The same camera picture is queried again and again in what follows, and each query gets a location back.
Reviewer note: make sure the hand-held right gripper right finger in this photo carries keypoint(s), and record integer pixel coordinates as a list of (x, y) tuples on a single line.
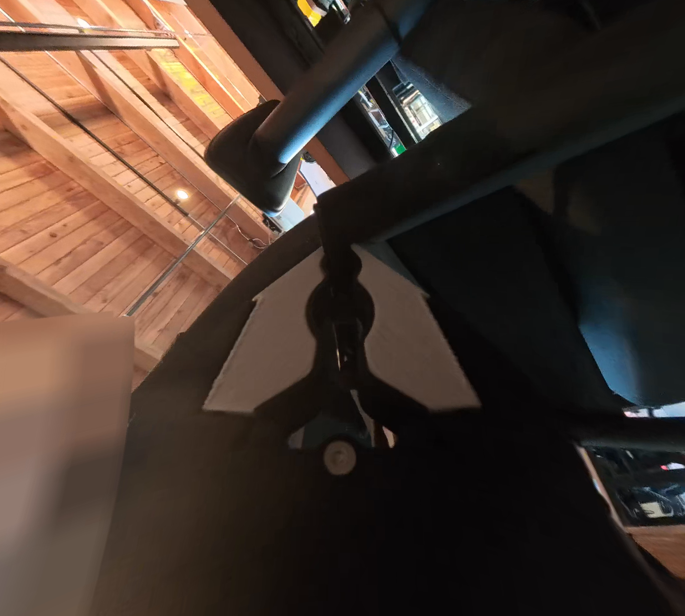
[(412, 353)]

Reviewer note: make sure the black mesh office chair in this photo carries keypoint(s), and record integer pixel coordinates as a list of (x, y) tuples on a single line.
[(241, 155)]

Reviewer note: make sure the black ceiling rail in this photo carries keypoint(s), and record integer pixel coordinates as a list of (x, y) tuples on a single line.
[(80, 40)]

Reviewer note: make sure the metal ceiling pipe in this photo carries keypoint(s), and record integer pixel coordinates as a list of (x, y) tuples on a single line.
[(182, 257)]

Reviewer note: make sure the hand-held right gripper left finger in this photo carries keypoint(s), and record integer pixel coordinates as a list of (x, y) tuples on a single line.
[(262, 348)]

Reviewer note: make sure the round ceiling light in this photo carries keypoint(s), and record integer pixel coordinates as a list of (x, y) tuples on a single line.
[(182, 194), (83, 23)]

